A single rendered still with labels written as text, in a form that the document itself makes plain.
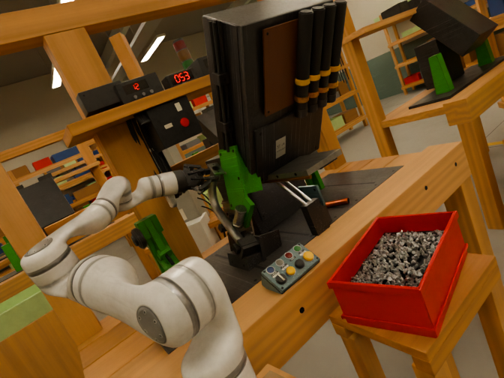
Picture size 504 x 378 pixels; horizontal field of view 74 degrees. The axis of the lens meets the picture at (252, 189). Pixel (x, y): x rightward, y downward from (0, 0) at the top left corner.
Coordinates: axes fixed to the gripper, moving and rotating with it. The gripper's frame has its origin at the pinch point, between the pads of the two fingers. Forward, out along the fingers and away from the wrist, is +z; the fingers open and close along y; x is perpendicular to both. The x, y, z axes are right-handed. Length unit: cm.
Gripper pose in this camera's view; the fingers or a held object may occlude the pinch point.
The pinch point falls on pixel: (212, 174)
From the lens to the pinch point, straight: 116.6
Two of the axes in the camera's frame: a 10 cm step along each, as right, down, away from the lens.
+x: -2.3, 7.1, 6.6
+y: -5.1, -6.7, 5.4
